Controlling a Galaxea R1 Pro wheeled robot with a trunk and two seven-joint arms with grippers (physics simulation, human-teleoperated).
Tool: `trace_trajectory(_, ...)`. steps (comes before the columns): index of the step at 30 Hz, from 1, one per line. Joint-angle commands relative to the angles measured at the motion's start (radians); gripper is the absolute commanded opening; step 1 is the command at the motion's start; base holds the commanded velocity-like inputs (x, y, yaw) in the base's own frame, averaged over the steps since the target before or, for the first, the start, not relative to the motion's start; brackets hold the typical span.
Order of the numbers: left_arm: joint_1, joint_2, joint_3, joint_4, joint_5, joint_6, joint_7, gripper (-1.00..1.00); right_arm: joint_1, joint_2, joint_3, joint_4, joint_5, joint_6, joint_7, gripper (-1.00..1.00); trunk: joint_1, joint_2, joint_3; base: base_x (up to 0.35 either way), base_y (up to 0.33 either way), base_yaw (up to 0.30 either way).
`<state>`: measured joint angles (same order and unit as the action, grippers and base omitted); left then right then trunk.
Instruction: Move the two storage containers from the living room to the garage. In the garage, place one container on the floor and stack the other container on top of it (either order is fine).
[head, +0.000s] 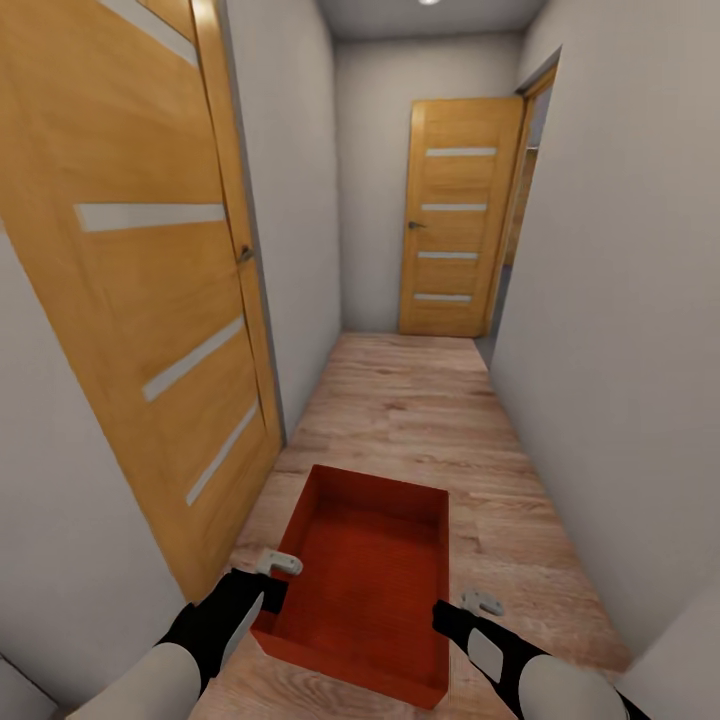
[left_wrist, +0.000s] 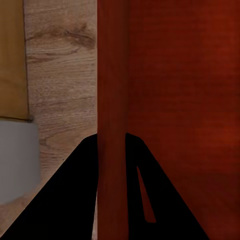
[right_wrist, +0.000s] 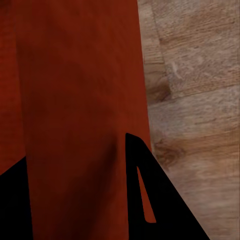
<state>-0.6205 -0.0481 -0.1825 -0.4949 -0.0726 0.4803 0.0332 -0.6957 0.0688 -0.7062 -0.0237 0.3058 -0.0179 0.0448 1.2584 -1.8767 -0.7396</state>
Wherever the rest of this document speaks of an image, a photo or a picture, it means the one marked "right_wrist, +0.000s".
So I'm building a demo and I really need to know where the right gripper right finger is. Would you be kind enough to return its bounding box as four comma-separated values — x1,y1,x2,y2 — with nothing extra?
125,133,210,240

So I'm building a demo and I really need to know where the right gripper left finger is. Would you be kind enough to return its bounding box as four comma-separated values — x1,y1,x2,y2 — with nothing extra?
0,156,33,240

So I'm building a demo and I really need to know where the storage box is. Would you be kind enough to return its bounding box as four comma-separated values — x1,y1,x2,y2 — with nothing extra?
0,0,157,240

